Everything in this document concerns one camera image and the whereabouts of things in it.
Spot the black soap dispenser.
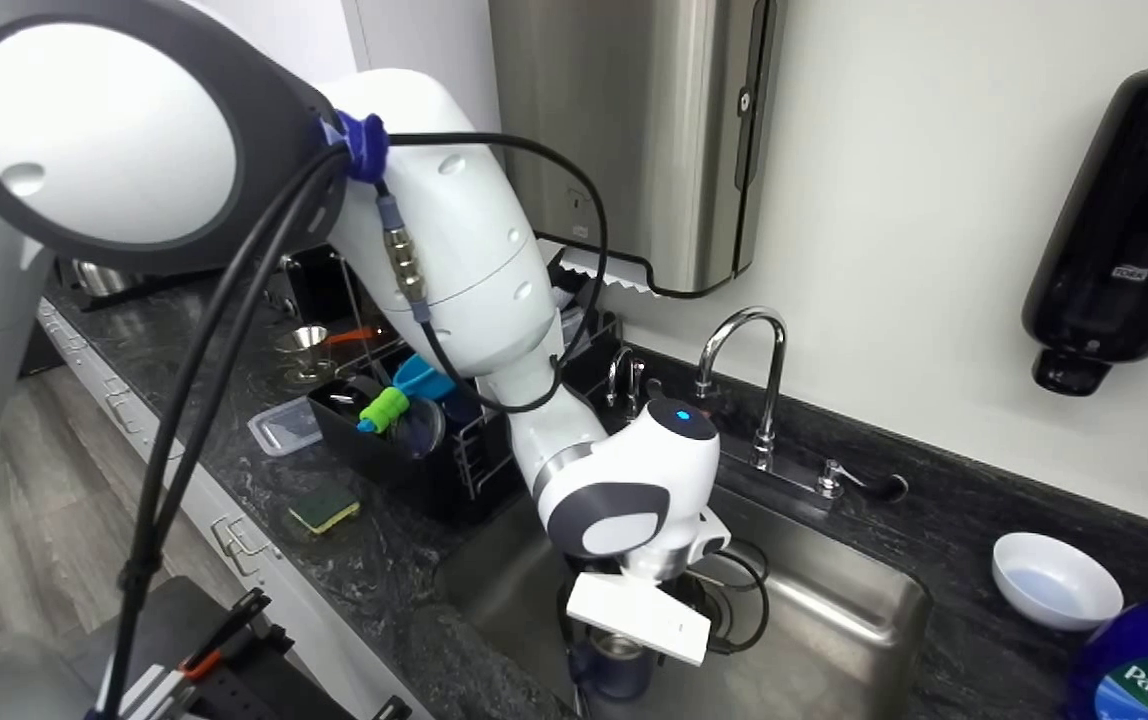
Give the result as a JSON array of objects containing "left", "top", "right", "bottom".
[{"left": 1023, "top": 70, "right": 1148, "bottom": 397}]

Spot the black dish rack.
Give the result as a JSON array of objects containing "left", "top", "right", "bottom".
[{"left": 307, "top": 341, "right": 522, "bottom": 523}]

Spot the green handled brush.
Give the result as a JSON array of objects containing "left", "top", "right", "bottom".
[{"left": 357, "top": 383, "right": 411, "bottom": 437}]

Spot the blue steel mug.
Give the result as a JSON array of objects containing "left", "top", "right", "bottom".
[{"left": 566, "top": 641, "right": 660, "bottom": 705}]

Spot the chrome faucet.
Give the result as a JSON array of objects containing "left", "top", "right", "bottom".
[{"left": 691, "top": 306, "right": 908, "bottom": 506}]

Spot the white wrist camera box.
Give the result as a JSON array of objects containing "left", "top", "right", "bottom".
[{"left": 563, "top": 573, "right": 712, "bottom": 667}]

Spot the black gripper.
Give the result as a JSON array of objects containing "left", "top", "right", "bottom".
[{"left": 620, "top": 538, "right": 771, "bottom": 656}]

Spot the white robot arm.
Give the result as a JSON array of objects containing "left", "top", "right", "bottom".
[{"left": 0, "top": 0, "right": 730, "bottom": 662}]

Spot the white small bowl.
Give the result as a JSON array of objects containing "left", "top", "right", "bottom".
[{"left": 990, "top": 531, "right": 1125, "bottom": 630}]

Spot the black power cable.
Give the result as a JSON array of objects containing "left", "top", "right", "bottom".
[{"left": 88, "top": 124, "right": 615, "bottom": 720}]

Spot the blue funnel bowl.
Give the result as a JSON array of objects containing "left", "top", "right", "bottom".
[{"left": 391, "top": 356, "right": 455, "bottom": 398}]

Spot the green yellow sponge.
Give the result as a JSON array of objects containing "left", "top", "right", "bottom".
[{"left": 286, "top": 491, "right": 361, "bottom": 537}]

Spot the stainless steel sink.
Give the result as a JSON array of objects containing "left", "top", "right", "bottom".
[{"left": 436, "top": 491, "right": 926, "bottom": 720}]

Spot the steel paper towel dispenser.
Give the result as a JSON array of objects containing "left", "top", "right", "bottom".
[{"left": 487, "top": 0, "right": 774, "bottom": 294}]

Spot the clear plastic container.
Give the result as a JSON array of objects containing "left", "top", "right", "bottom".
[{"left": 248, "top": 397, "right": 320, "bottom": 455}]

